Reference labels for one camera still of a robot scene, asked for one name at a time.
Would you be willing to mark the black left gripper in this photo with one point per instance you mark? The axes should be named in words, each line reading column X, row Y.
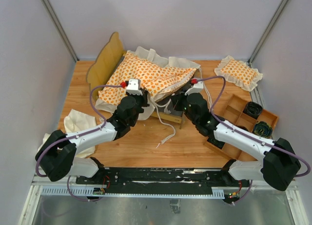
column 144, row 97

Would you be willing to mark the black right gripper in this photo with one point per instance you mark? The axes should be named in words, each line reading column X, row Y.
column 179, row 101

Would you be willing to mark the duck print bed cover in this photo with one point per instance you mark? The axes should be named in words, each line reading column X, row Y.
column 158, row 75

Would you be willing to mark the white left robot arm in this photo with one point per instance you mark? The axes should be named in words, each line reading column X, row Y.
column 57, row 158

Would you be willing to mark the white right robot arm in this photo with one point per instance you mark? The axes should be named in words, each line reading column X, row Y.
column 275, row 161

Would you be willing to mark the wooden compartment organizer box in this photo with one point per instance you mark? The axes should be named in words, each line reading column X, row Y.
column 233, row 112

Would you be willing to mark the duck print small pillow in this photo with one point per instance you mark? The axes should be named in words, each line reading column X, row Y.
column 238, row 73

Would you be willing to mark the dark rolled sock upper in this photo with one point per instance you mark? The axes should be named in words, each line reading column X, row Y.
column 253, row 109

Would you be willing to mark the dark rolled sock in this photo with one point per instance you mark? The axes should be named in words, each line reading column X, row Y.
column 262, row 129
column 253, row 109

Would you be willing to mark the wooden pet bed frame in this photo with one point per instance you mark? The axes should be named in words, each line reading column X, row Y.
column 108, row 57

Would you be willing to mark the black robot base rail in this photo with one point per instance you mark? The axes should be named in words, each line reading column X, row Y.
column 188, row 183

